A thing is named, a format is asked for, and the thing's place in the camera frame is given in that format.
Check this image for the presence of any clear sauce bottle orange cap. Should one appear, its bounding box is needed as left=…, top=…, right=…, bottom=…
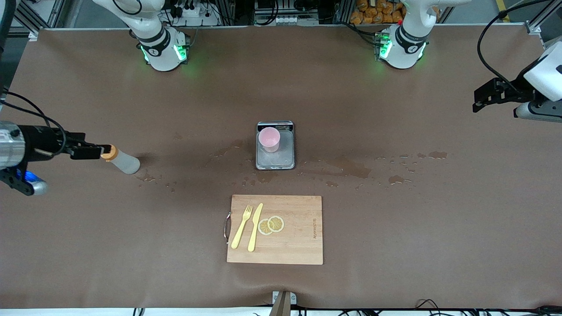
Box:
left=101, top=144, right=141, bottom=175

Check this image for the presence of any pink plastic cup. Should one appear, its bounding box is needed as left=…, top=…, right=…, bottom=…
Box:
left=258, top=127, right=281, bottom=153

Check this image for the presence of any orange snack bag pile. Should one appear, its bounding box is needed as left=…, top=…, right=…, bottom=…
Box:
left=350, top=0, right=407, bottom=25

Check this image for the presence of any yellow plastic fork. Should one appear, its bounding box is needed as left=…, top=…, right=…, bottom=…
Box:
left=231, top=205, right=254, bottom=250

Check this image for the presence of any white power strip with plugs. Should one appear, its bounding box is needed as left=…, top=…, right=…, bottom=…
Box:
left=169, top=0, right=221, bottom=27

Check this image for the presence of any yellow plastic knife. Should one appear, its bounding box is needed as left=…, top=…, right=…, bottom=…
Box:
left=247, top=203, right=264, bottom=253

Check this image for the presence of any silver kitchen scale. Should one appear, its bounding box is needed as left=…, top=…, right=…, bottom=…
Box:
left=256, top=121, right=295, bottom=171

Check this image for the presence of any brown table cover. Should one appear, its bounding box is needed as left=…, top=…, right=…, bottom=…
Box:
left=0, top=24, right=562, bottom=310

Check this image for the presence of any wooden cutting board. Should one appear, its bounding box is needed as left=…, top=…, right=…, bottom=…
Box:
left=224, top=194, right=324, bottom=266

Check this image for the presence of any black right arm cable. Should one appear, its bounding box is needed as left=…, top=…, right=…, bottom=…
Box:
left=0, top=90, right=67, bottom=157

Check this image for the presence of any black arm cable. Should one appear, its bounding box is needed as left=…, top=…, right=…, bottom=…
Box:
left=0, top=90, right=67, bottom=157
left=477, top=0, right=543, bottom=89

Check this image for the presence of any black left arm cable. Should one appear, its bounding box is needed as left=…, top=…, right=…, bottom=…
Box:
left=477, top=0, right=543, bottom=89

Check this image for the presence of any black floor cable bundle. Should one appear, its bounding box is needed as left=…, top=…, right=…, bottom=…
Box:
left=415, top=299, right=562, bottom=316

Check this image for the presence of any metal camera mount clamp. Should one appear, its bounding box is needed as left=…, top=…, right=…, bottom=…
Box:
left=271, top=291, right=298, bottom=316

